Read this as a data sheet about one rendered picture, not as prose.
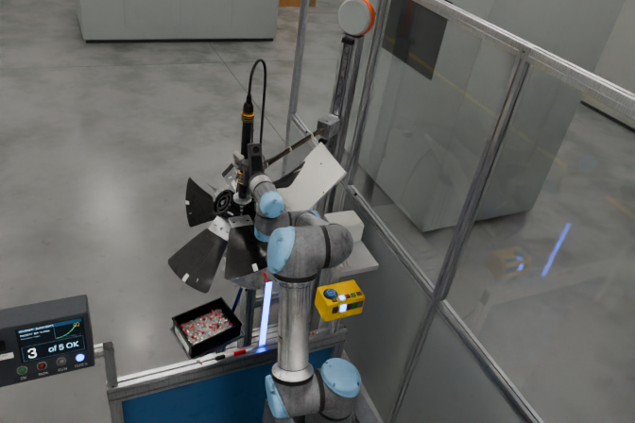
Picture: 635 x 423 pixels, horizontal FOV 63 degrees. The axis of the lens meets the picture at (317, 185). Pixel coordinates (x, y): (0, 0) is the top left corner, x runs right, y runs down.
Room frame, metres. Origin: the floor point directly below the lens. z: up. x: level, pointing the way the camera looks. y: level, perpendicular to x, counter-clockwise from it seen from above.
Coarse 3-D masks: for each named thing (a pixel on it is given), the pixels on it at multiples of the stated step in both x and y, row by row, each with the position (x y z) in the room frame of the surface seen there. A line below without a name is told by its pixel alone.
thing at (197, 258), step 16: (192, 240) 1.60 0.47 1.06; (208, 240) 1.60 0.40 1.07; (224, 240) 1.61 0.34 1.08; (176, 256) 1.57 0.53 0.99; (192, 256) 1.56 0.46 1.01; (208, 256) 1.56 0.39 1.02; (176, 272) 1.53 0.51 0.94; (192, 272) 1.52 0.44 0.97; (208, 272) 1.52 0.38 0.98; (208, 288) 1.47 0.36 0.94
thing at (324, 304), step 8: (352, 280) 1.50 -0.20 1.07; (320, 288) 1.43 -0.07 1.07; (328, 288) 1.44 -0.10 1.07; (336, 288) 1.45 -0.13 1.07; (344, 288) 1.45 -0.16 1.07; (352, 288) 1.46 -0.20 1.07; (320, 296) 1.40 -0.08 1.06; (336, 296) 1.40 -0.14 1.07; (344, 296) 1.41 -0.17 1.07; (360, 296) 1.42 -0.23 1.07; (320, 304) 1.39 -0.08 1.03; (328, 304) 1.36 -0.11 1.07; (336, 304) 1.37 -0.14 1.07; (344, 304) 1.38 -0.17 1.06; (320, 312) 1.38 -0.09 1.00; (328, 312) 1.35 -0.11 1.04; (344, 312) 1.39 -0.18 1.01; (352, 312) 1.41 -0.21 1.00; (360, 312) 1.42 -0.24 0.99; (328, 320) 1.36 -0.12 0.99
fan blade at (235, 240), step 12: (240, 228) 1.57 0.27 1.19; (252, 228) 1.58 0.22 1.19; (228, 240) 1.51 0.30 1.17; (240, 240) 1.51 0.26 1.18; (252, 240) 1.52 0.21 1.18; (228, 252) 1.45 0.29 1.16; (240, 252) 1.45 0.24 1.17; (252, 252) 1.46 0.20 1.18; (264, 252) 1.46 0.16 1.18; (228, 264) 1.41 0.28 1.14; (240, 264) 1.40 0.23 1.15; (264, 264) 1.40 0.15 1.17; (228, 276) 1.36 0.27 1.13; (240, 276) 1.36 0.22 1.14
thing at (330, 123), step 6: (330, 114) 2.21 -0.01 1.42; (318, 120) 2.14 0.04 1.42; (324, 120) 2.15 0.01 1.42; (330, 120) 2.16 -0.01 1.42; (336, 120) 2.17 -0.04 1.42; (318, 126) 2.13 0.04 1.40; (324, 126) 2.12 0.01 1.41; (330, 126) 2.11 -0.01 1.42; (336, 126) 2.16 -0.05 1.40; (324, 132) 2.12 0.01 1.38; (330, 132) 2.11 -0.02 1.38; (336, 132) 2.18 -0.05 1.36
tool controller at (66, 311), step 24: (0, 312) 0.97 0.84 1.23; (24, 312) 0.98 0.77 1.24; (48, 312) 0.98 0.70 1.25; (72, 312) 0.99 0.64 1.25; (0, 336) 0.89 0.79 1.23; (24, 336) 0.91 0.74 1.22; (48, 336) 0.93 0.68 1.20; (72, 336) 0.96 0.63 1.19; (0, 360) 0.87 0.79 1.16; (48, 360) 0.91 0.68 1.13; (72, 360) 0.94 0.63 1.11; (0, 384) 0.84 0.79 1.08
